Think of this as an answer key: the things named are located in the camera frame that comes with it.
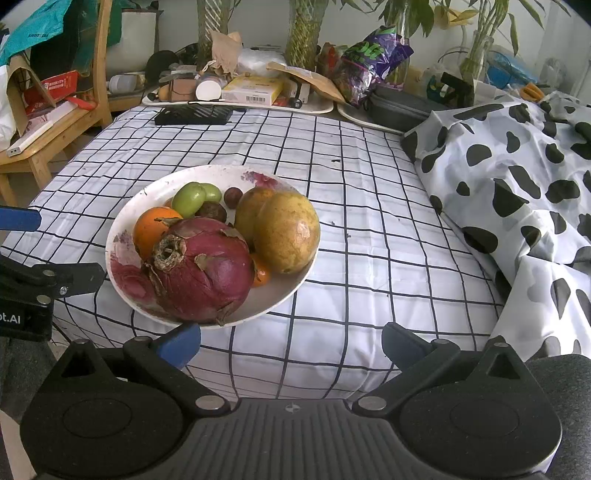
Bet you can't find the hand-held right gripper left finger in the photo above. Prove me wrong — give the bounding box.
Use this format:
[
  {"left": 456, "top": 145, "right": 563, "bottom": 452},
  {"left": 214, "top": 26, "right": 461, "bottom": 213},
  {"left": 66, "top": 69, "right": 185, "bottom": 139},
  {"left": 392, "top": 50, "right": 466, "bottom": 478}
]
[{"left": 55, "top": 322, "right": 232, "bottom": 419}]

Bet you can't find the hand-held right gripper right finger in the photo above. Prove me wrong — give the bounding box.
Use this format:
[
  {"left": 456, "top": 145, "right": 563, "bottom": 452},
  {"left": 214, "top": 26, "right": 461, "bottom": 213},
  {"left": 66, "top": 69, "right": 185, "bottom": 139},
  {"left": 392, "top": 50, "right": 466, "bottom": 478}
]
[{"left": 352, "top": 322, "right": 533, "bottom": 419}]

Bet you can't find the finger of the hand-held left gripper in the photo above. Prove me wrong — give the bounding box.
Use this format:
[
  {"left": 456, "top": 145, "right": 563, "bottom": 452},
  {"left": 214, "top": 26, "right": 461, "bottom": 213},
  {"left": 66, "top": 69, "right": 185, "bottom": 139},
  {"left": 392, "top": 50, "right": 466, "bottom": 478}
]
[
  {"left": 0, "top": 256, "right": 107, "bottom": 305},
  {"left": 0, "top": 206, "right": 42, "bottom": 232}
]

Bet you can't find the red dragon fruit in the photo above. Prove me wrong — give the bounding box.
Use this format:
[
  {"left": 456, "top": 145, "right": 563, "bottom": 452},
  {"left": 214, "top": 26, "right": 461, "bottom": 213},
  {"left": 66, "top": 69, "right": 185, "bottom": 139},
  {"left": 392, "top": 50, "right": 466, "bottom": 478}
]
[{"left": 143, "top": 216, "right": 257, "bottom": 326}]

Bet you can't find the large orange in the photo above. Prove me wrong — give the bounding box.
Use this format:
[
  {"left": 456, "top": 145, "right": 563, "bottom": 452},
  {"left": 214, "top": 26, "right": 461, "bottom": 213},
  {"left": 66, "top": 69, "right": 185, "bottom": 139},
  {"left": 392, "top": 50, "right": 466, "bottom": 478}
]
[{"left": 133, "top": 206, "right": 185, "bottom": 262}]

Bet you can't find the small orange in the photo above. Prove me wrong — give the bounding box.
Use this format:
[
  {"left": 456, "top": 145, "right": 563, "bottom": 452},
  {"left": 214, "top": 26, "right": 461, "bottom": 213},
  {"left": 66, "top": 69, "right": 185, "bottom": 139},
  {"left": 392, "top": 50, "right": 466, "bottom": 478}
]
[{"left": 250, "top": 252, "right": 272, "bottom": 288}]

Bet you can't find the white floral plate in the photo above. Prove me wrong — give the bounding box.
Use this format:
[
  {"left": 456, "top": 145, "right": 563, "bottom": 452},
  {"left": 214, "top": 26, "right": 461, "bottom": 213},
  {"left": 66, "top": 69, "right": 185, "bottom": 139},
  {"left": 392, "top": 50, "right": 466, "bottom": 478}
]
[{"left": 105, "top": 164, "right": 320, "bottom": 327}]

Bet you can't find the dark passion fruit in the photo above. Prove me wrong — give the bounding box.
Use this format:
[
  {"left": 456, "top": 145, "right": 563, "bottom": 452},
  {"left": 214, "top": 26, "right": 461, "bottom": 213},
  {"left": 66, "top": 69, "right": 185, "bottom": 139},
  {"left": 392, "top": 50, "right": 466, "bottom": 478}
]
[{"left": 194, "top": 201, "right": 229, "bottom": 224}]

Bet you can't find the yellow mango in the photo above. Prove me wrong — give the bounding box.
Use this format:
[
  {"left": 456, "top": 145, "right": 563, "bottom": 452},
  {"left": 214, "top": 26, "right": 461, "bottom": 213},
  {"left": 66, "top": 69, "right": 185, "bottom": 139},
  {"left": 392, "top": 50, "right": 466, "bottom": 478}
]
[
  {"left": 252, "top": 191, "right": 321, "bottom": 276},
  {"left": 233, "top": 185, "right": 278, "bottom": 246}
]

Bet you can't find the brown paper bag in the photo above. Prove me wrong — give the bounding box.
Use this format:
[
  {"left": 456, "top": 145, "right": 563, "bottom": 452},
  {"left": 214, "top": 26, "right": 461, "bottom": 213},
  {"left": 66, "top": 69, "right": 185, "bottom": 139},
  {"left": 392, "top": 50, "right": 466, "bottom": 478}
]
[{"left": 8, "top": 55, "right": 57, "bottom": 138}]

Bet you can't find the red cardboard box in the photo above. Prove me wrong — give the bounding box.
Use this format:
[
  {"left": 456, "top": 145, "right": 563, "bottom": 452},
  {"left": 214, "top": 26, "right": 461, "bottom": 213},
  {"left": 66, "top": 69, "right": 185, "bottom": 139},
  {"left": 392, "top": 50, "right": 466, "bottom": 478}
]
[{"left": 24, "top": 70, "right": 80, "bottom": 108}]

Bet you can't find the wooden chair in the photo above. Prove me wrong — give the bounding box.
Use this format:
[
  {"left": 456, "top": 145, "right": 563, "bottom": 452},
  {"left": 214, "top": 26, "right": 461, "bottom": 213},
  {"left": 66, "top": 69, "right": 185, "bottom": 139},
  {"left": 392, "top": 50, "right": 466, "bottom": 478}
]
[{"left": 0, "top": 0, "right": 115, "bottom": 206}]

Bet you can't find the white bottle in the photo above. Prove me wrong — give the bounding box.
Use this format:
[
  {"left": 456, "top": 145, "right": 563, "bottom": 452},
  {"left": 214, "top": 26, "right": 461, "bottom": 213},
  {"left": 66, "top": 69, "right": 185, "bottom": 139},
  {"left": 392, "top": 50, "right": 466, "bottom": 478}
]
[{"left": 107, "top": 73, "right": 140, "bottom": 94}]

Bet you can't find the teal plastic bag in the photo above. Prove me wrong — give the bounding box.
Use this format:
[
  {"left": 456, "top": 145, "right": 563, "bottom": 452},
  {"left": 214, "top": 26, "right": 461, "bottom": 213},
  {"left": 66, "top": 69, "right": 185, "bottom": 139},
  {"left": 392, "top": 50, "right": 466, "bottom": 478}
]
[{"left": 0, "top": 0, "right": 75, "bottom": 66}]

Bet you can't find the cow print blanket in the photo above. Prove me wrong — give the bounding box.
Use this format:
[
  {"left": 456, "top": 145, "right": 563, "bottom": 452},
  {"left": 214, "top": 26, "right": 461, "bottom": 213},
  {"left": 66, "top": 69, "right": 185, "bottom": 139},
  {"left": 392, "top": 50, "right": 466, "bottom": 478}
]
[{"left": 401, "top": 89, "right": 591, "bottom": 372}]

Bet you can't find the black keyboard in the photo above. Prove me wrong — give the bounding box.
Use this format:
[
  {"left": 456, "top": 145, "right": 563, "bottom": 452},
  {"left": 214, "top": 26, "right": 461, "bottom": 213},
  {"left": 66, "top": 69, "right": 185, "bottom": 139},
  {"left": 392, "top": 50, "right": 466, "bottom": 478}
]
[{"left": 154, "top": 104, "right": 234, "bottom": 127}]

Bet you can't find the black round object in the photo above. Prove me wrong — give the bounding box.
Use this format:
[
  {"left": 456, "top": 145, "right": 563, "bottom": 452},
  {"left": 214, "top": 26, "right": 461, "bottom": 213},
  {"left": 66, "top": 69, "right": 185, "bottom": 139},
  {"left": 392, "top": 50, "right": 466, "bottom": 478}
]
[{"left": 145, "top": 49, "right": 180, "bottom": 89}]

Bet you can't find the brown small box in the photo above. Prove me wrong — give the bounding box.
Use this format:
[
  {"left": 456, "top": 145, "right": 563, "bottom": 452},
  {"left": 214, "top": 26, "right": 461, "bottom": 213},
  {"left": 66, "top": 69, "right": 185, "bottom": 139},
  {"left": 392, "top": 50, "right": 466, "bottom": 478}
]
[{"left": 170, "top": 79, "right": 198, "bottom": 102}]

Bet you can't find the white cylinder cup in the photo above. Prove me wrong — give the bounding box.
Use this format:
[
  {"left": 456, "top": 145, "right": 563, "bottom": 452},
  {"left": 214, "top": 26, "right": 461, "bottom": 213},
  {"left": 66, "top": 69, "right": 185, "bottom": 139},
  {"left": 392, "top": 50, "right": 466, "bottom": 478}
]
[{"left": 196, "top": 79, "right": 223, "bottom": 102}]

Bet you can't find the white oval tray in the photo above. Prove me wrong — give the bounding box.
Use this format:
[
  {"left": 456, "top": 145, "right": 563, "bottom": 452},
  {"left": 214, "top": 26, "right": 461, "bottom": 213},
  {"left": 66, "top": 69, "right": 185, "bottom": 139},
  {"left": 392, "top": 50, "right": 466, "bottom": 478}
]
[
  {"left": 337, "top": 100, "right": 408, "bottom": 136},
  {"left": 141, "top": 85, "right": 334, "bottom": 115}
]

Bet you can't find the grey zip case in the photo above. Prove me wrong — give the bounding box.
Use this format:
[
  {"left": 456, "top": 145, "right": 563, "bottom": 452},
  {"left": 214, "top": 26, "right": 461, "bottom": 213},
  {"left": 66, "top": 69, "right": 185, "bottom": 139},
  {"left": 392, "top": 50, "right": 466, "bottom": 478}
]
[{"left": 368, "top": 85, "right": 450, "bottom": 133}]

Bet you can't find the black clip stand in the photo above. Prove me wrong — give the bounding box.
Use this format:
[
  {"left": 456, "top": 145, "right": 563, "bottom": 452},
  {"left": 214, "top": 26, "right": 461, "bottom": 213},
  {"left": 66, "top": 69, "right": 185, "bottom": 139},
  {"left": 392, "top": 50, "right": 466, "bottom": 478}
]
[{"left": 438, "top": 71, "right": 477, "bottom": 108}]

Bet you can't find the yellow cardboard box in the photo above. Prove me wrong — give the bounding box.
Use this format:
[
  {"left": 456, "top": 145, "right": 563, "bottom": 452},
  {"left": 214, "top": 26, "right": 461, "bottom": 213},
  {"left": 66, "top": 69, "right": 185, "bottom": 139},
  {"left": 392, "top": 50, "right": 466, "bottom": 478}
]
[{"left": 221, "top": 75, "right": 286, "bottom": 106}]

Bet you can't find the torn brown paper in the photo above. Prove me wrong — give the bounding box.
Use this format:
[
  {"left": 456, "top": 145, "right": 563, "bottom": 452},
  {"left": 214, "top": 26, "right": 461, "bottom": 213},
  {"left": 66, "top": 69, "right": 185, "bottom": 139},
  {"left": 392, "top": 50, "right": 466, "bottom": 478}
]
[{"left": 209, "top": 31, "right": 244, "bottom": 75}]

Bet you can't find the braided plant trunk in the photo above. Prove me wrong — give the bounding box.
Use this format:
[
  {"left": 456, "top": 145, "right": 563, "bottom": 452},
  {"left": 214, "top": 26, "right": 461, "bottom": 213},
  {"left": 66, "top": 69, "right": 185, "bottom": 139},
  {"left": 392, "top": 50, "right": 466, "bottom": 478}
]
[
  {"left": 196, "top": 0, "right": 232, "bottom": 71},
  {"left": 285, "top": 0, "right": 329, "bottom": 71}
]

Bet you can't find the brown cardboard envelope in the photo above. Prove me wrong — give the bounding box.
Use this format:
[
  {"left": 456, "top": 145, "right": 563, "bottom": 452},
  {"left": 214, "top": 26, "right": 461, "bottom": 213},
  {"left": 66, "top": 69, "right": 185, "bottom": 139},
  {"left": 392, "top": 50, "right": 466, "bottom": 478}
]
[{"left": 267, "top": 61, "right": 348, "bottom": 105}]

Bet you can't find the purple snack bag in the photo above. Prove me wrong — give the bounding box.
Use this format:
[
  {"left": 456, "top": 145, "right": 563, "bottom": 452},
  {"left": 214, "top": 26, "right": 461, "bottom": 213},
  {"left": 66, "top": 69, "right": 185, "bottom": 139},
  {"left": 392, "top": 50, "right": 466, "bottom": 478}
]
[{"left": 331, "top": 25, "right": 415, "bottom": 108}]

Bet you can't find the clear plastic bag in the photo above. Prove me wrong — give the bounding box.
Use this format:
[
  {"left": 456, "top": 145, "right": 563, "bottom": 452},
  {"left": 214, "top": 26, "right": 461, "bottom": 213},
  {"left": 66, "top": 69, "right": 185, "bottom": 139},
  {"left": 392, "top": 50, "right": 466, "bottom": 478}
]
[{"left": 237, "top": 46, "right": 279, "bottom": 78}]

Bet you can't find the glass vase with bamboo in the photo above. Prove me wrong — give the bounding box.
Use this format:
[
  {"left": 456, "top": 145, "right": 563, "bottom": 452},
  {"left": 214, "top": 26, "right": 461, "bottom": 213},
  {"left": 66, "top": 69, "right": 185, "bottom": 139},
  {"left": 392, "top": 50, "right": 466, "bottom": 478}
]
[{"left": 459, "top": 0, "right": 497, "bottom": 108}]

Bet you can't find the red packet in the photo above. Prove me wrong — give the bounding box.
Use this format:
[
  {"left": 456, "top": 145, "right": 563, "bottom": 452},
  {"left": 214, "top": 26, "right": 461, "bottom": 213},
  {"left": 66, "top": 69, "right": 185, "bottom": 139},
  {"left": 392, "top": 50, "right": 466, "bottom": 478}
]
[{"left": 318, "top": 43, "right": 343, "bottom": 75}]

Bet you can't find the blue plastic bag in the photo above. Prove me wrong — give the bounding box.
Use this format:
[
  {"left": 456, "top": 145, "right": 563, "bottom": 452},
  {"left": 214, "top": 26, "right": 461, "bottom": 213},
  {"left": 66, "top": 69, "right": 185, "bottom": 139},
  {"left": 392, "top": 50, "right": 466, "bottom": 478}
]
[{"left": 488, "top": 50, "right": 528, "bottom": 87}]

